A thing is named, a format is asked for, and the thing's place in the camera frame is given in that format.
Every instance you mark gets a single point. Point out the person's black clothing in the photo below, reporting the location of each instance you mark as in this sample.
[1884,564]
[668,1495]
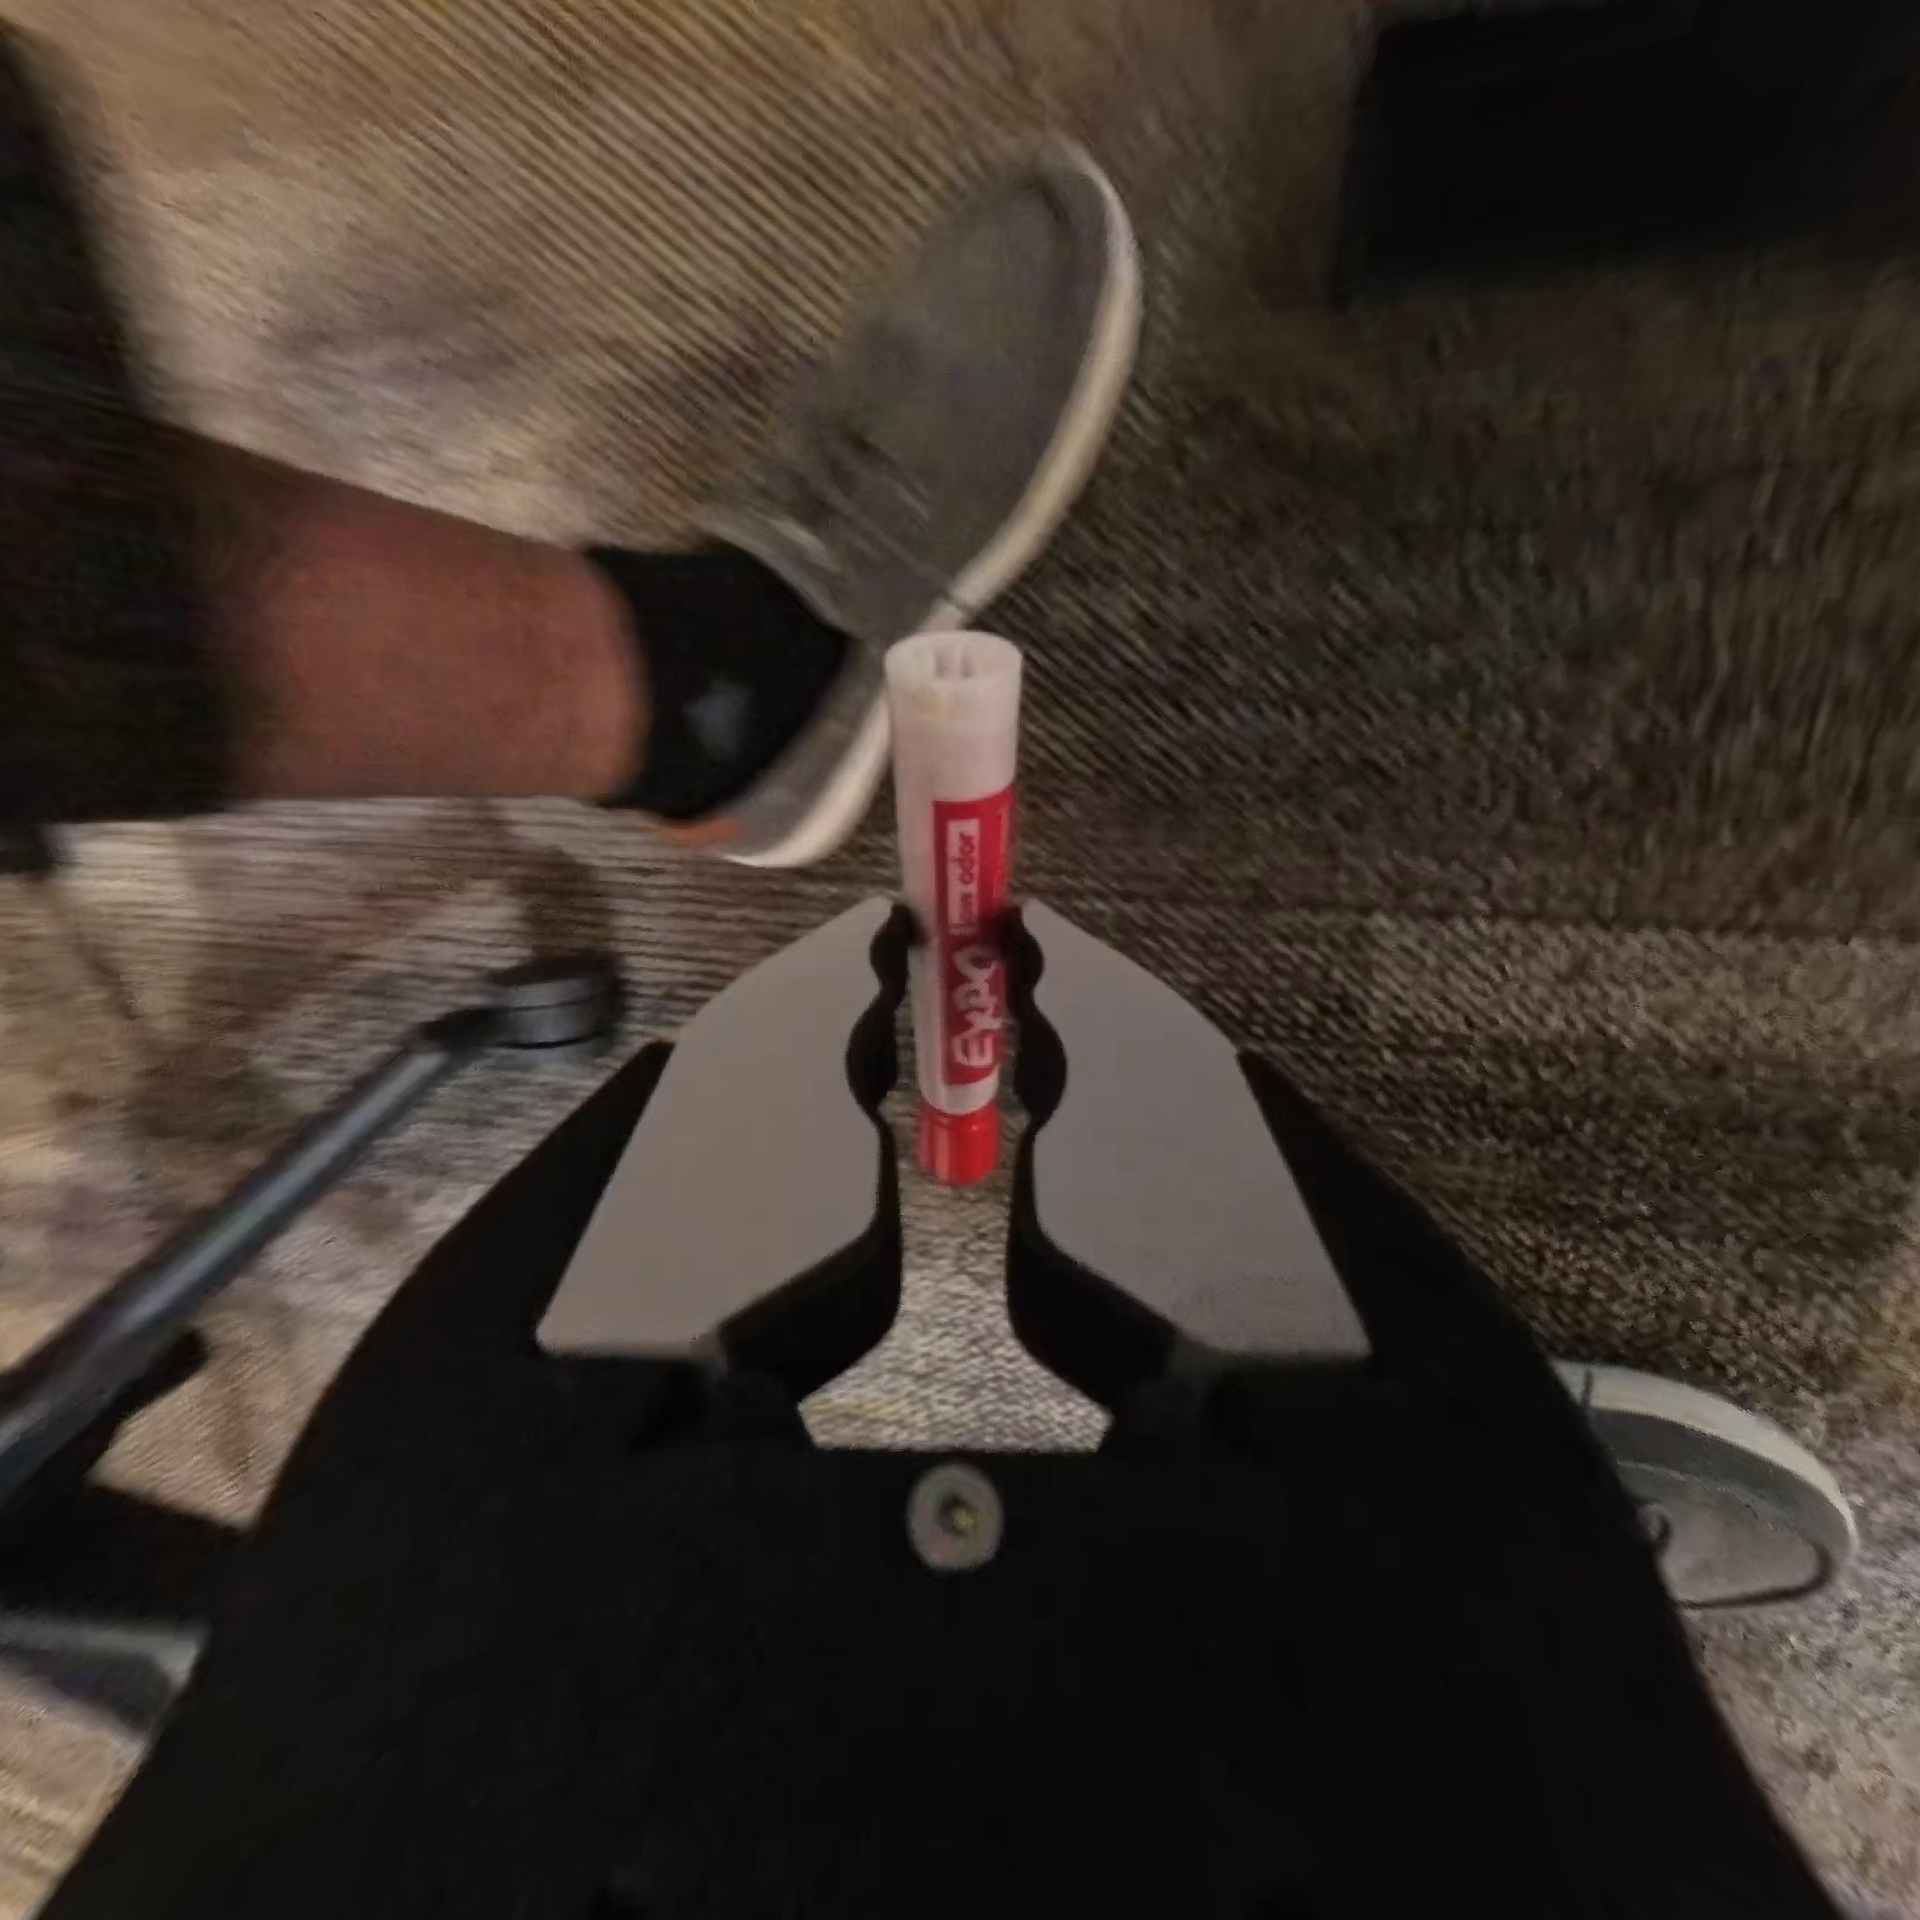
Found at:
[75,451]

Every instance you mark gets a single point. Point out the grey sneaker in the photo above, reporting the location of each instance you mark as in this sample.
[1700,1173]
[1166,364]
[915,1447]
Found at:
[960,375]
[1723,1484]

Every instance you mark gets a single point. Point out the person's bare leg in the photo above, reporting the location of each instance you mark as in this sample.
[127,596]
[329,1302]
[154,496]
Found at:
[420,646]

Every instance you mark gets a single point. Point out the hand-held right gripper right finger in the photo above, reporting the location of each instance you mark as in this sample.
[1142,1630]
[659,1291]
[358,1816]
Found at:
[1185,1200]

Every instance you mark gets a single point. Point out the black sock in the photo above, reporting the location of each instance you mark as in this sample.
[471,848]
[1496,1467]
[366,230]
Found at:
[705,676]

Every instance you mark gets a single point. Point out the red dry erase marker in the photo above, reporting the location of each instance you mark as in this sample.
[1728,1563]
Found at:
[956,781]

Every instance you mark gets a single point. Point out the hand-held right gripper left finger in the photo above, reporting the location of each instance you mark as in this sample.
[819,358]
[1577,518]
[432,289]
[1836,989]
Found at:
[720,1185]

